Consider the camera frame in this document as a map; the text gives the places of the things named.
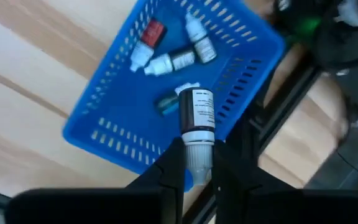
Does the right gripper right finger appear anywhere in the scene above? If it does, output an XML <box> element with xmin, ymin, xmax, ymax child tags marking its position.
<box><xmin>211</xmin><ymin>139</ymin><xmax>305</xmax><ymax>224</ymax></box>

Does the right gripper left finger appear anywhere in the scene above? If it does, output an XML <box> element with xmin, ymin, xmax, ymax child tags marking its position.
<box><xmin>127</xmin><ymin>136</ymin><xmax>186</xmax><ymax>224</ymax></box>

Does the dropper bottle blue label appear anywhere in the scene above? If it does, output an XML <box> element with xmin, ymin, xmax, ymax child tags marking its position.
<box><xmin>154</xmin><ymin>82</ymin><xmax>201</xmax><ymax>117</ymax></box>

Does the dropper bottle white label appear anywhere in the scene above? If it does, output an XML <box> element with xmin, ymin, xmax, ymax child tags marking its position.
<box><xmin>184</xmin><ymin>12</ymin><xmax>218</xmax><ymax>65</ymax></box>
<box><xmin>178</xmin><ymin>87</ymin><xmax>216</xmax><ymax>186</ymax></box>

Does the small screw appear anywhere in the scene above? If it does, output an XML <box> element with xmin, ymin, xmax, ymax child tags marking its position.
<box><xmin>144</xmin><ymin>48</ymin><xmax>197</xmax><ymax>77</ymax></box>

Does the blue plastic basket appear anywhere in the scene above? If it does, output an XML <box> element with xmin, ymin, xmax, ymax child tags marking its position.
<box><xmin>62</xmin><ymin>0</ymin><xmax>286</xmax><ymax>192</ymax></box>

